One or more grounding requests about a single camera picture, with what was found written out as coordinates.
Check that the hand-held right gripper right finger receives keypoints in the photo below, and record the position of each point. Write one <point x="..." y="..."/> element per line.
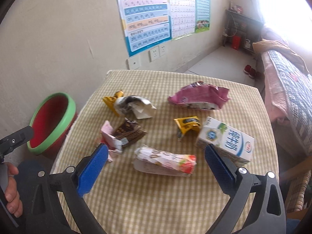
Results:
<point x="219" y="170"/>

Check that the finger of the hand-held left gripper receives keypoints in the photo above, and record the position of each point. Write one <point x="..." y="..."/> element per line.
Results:
<point x="17" y="137"/>

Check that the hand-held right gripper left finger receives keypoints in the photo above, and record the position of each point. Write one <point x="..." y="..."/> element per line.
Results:
<point x="93" y="170"/>

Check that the white milk carton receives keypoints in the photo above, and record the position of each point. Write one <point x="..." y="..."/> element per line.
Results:
<point x="226" y="139"/>

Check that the red bin with green rim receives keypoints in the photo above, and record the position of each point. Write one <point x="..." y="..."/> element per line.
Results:
<point x="51" y="117"/>

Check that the pink white wrapper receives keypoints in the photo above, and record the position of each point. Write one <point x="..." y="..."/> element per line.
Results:
<point x="107" y="132"/>

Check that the brown chocolate wrapper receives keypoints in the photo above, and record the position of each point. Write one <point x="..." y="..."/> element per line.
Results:
<point x="129" y="131"/>

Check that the yellow snack wrapper brown logo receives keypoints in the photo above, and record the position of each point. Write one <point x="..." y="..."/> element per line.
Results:
<point x="186" y="125"/>

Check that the crushed white red carton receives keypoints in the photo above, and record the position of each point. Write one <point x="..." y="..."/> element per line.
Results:
<point x="163" y="162"/>

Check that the yellow orange wrapper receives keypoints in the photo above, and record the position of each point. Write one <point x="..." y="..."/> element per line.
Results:
<point x="111" y="101"/>

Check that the paper wrapper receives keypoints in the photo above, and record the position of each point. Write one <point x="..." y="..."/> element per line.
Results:
<point x="136" y="106"/>

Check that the large pink snack bag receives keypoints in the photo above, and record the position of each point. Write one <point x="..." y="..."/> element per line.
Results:
<point x="197" y="95"/>

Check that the person's left hand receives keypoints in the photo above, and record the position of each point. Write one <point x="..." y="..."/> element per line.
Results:
<point x="13" y="199"/>

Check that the wooden chair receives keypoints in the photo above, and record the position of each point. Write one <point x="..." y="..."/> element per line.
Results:
<point x="299" y="165"/>

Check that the woven chair cushion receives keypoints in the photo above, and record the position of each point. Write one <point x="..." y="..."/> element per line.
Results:
<point x="298" y="190"/>

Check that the pink bed sheet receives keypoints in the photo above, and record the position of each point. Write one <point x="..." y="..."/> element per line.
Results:
<point x="273" y="85"/>

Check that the red shoe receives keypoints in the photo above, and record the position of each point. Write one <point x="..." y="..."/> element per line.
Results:
<point x="247" y="69"/>
<point x="252" y="73"/>

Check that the red box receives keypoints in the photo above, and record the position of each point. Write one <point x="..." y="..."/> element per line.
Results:
<point x="236" y="42"/>

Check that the yellow brown blanket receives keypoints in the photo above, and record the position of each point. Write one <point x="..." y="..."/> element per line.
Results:
<point x="277" y="50"/>

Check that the pink pillow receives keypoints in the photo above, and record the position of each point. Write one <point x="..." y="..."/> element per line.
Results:
<point x="273" y="35"/>

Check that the dark shelf unit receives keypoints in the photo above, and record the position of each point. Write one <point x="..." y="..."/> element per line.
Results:
<point x="246" y="24"/>

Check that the small boxes on shelf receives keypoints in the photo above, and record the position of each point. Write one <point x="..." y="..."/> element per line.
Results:
<point x="236" y="7"/>

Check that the bright window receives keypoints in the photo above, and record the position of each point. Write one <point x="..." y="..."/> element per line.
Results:
<point x="287" y="4"/>

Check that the white blank wall plate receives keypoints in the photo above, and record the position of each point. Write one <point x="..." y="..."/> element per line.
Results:
<point x="133" y="62"/>

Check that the white wall socket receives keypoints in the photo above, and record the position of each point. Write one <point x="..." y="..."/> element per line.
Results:
<point x="154" y="54"/>
<point x="162" y="50"/>

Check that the blue letter wall poster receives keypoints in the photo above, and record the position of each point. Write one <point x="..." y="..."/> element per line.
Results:
<point x="143" y="17"/>

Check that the green bordered wall poster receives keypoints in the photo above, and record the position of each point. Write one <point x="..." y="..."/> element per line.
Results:
<point x="202" y="4"/>

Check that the white chart wall poster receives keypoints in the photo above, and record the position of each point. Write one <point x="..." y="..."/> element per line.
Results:
<point x="181" y="7"/>

